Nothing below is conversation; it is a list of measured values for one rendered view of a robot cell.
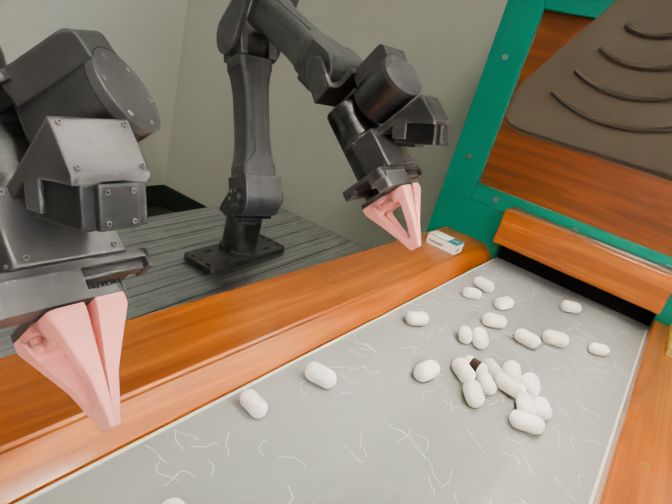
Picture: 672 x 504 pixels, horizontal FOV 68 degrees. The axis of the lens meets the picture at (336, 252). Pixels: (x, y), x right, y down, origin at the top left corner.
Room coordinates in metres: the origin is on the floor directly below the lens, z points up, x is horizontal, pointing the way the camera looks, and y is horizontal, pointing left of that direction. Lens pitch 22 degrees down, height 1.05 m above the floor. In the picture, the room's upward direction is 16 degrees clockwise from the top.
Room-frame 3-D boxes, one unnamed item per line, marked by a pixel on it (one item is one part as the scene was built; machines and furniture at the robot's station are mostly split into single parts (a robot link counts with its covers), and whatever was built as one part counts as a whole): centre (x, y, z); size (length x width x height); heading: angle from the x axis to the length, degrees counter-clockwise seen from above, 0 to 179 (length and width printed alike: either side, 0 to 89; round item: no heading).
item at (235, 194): (0.81, 0.16, 0.77); 0.09 x 0.06 x 0.06; 133
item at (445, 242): (0.89, -0.19, 0.78); 0.06 x 0.04 x 0.02; 58
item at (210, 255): (0.81, 0.17, 0.71); 0.20 x 0.07 x 0.08; 153
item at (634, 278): (0.88, -0.43, 0.83); 0.30 x 0.06 x 0.07; 58
